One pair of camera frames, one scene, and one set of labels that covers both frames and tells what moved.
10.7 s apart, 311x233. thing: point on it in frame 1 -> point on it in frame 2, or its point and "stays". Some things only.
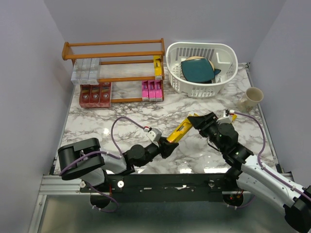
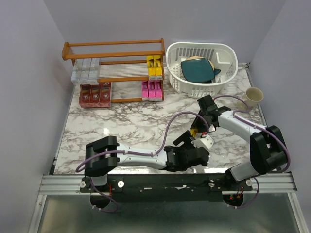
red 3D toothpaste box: x=85 y=95 stays
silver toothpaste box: x=76 y=72 stays
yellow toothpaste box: x=181 y=130 -> x=151 y=61
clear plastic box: x=94 y=71 stays
